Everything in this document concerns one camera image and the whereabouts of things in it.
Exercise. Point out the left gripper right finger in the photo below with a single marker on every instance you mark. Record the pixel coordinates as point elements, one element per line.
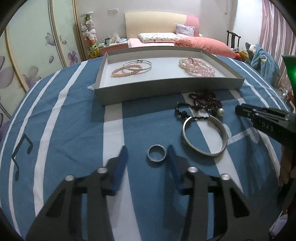
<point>234,218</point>

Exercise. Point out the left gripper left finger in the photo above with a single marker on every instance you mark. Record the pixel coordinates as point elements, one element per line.
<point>60,217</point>

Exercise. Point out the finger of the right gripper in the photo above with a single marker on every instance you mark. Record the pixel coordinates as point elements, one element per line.
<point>245,110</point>

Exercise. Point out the wide silver cuff bangle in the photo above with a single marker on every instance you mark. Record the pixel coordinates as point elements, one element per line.
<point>212,141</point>

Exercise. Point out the thin silver bangle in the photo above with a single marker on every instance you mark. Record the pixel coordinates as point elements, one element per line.
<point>138,65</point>

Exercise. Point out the person's right hand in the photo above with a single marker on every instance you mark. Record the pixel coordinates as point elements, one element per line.
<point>287,170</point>

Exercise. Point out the blue hanging bathrobe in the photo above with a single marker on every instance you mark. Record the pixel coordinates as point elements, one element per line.
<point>266,65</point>

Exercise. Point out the folded coral duvet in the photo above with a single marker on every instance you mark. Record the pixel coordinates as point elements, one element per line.
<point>210,45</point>

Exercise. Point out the dark wooden chair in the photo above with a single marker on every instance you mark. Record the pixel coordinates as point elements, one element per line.
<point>233,39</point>

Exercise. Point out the pink curtain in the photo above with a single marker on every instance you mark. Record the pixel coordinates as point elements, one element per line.
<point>278,39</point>

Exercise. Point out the blue striped tablecloth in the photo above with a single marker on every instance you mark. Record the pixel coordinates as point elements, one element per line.
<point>60,128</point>

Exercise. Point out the purple patterned pillow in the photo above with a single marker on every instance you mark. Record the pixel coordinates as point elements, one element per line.
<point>183,30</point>

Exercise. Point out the grey cardboard tray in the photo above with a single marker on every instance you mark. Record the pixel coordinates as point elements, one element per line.
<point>161,74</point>

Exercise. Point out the floral white pillow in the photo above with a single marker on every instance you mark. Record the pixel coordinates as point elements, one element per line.
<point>158,37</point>

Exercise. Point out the pink bed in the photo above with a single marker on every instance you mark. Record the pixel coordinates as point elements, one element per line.
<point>135,42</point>

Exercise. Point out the small clear plastic bag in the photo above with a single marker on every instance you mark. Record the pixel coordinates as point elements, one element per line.
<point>92,87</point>

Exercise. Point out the cream pink headboard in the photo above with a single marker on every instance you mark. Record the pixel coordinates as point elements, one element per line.
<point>138,22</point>

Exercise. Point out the pink bedside table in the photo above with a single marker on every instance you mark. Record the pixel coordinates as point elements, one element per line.
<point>113,47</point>

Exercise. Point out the plush toy tower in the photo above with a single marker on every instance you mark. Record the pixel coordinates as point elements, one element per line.
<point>88,35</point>

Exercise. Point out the sliding glass wardrobe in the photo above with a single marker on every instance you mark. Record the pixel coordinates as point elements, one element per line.
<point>41,38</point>

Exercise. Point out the wall power socket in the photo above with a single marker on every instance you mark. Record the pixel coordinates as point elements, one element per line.
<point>115,10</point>

